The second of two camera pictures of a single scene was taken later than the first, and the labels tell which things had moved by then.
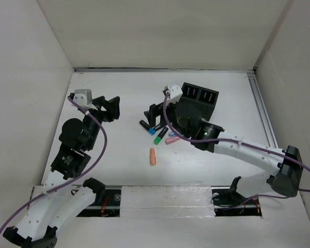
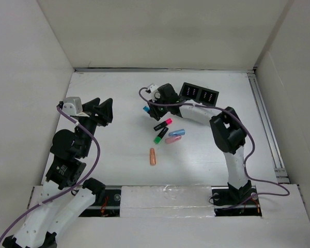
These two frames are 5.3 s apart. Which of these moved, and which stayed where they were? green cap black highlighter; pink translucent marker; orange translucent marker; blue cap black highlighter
Moved: blue cap black highlighter
Stayed: orange translucent marker; green cap black highlighter; pink translucent marker
